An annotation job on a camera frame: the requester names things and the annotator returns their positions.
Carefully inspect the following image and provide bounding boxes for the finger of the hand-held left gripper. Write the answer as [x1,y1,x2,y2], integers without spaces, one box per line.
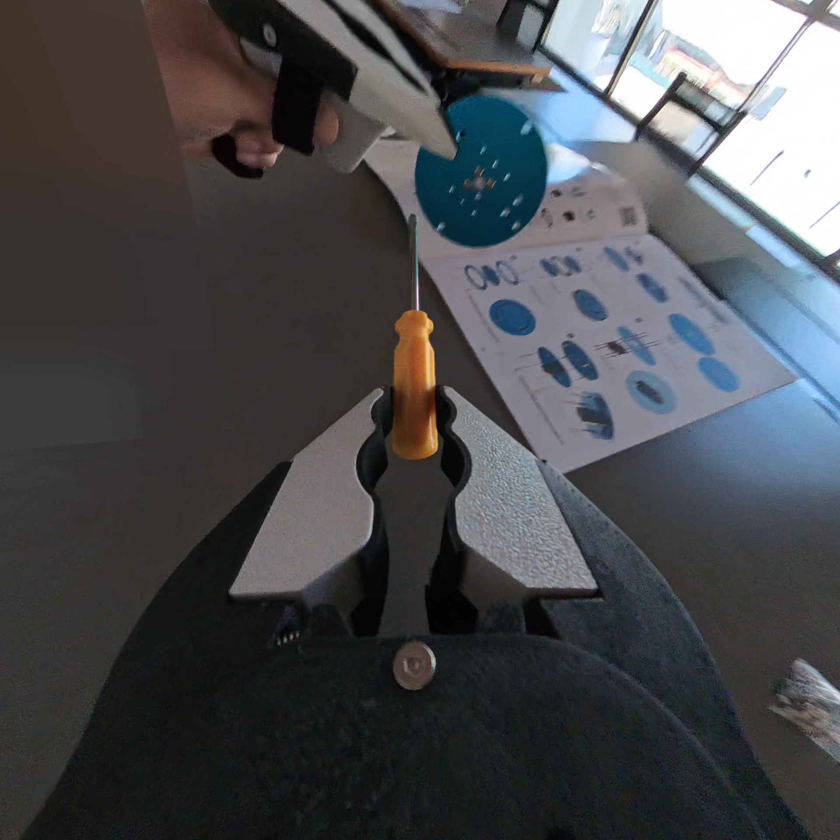
[276,0,459,161]
[341,0,438,91]

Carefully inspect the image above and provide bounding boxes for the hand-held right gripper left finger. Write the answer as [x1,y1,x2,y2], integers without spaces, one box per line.
[230,387,395,636]

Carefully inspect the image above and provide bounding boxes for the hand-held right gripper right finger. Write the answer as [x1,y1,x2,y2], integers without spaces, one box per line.
[427,384,601,636]

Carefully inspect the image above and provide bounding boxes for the blue round metal plate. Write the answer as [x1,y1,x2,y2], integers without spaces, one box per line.
[415,95,549,249]

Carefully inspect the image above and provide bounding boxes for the yellow-handled screwdriver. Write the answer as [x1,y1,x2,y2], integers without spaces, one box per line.
[392,213,439,459]

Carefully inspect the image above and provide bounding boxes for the black chair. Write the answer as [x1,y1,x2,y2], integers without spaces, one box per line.
[635,72,749,177]
[495,0,560,50]

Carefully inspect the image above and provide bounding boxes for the open assembly manual booklet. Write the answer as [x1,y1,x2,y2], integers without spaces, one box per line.
[364,134,798,473]

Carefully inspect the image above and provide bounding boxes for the clear bag of screws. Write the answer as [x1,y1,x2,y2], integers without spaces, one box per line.
[768,658,840,750]

